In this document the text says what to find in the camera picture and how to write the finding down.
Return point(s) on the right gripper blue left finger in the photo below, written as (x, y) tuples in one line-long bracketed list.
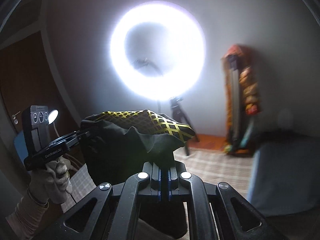
[(151, 190)]

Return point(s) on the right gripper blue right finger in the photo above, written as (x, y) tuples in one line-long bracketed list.
[(175, 188)]

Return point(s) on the black sport pants yellow stripes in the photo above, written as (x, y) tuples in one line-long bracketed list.
[(119, 145)]

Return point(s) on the left forearm beige sleeve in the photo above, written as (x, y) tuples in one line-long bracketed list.
[(24, 221)]

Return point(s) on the left gloved hand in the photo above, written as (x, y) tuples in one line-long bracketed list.
[(52, 182)]

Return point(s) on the white gooseneck desk lamp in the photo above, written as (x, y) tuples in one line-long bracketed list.
[(52, 117)]

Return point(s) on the blue round side table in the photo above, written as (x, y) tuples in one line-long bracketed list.
[(20, 146)]

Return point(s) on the beige checked bed cover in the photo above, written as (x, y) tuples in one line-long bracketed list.
[(211, 166)]

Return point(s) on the black tripod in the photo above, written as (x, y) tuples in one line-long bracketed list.
[(177, 112)]

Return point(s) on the brown wooden door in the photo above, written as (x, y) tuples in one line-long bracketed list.
[(26, 80)]

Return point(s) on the folded dark pants stack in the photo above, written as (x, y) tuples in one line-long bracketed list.
[(285, 174)]

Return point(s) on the folded metal stand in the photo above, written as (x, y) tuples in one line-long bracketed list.
[(234, 65)]

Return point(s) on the knotted orange cloth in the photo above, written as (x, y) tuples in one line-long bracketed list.
[(250, 99)]

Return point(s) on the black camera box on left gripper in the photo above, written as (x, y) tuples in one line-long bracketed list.
[(35, 128)]

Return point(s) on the bright ring light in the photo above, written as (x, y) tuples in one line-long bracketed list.
[(158, 50)]

